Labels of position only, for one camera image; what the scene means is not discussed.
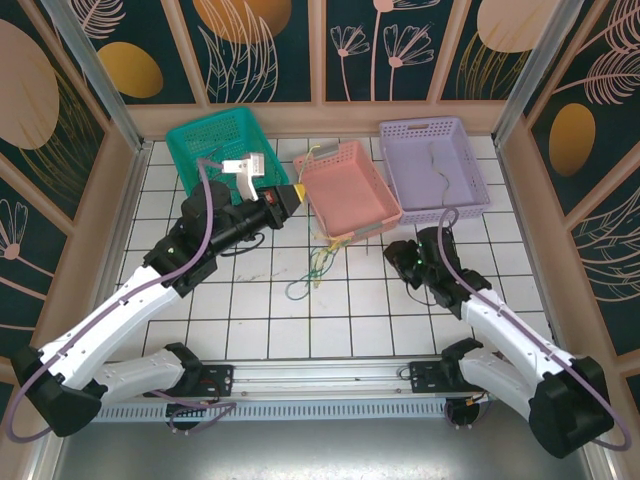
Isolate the pink perforated plastic basket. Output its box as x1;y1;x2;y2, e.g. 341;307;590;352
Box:
292;139;404;239

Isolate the lavender perforated plastic basket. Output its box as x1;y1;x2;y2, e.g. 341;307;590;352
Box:
378;116;494;226

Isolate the teal perforated plastic basket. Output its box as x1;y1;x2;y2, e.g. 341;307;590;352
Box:
164;106;291;199

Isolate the grey metal panel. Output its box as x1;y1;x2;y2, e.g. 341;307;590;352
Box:
49;418;609;480

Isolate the purple left arm camera cable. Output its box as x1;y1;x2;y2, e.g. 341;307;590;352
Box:
5;157;239;445

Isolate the purple arm camera cable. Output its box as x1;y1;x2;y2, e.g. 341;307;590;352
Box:
437;207;632;450
5;157;239;445

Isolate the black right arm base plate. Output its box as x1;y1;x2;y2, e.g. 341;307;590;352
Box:
408;360;451;396

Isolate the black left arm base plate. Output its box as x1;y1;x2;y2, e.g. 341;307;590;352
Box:
189;364;235;399

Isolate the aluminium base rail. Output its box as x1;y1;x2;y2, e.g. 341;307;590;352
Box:
94;357;501;401

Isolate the slotted grey cable duct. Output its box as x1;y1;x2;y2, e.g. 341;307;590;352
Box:
92;402;451;424

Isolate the aluminium frame post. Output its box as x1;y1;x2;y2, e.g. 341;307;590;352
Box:
492;0;587;149
42;0;151;154

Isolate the purple right arm camera cable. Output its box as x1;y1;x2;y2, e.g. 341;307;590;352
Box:
437;207;632;450

